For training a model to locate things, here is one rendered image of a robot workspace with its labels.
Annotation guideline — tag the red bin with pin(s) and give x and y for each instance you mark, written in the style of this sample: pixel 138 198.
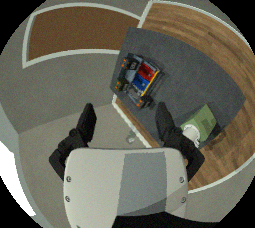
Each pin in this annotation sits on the red bin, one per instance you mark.
pixel 144 70

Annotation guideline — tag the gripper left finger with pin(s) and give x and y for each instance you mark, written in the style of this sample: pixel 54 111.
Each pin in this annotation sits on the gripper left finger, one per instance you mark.
pixel 78 138

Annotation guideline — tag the grey open bin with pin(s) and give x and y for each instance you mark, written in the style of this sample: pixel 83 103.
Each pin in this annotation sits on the grey open bin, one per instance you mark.
pixel 134 92

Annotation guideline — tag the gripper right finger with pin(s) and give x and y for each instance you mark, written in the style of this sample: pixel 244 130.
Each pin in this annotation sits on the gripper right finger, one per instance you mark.
pixel 167 130

